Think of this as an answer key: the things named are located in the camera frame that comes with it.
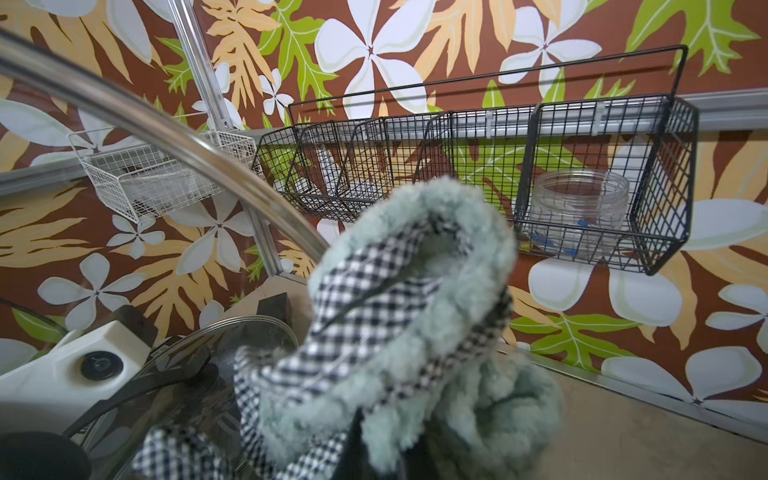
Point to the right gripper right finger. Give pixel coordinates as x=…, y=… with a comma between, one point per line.
x=416, y=463

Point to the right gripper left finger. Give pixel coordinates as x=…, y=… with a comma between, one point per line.
x=353, y=462

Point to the white wire basket left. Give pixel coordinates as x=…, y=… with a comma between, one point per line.
x=137, y=180

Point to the black wire basket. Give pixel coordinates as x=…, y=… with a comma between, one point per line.
x=338, y=168

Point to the clear plastic jar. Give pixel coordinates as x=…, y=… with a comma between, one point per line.
x=578, y=213

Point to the green microfibre cloth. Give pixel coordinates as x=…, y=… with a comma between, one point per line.
x=409, y=306

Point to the black power adapter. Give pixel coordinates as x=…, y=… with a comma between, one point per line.
x=277, y=307

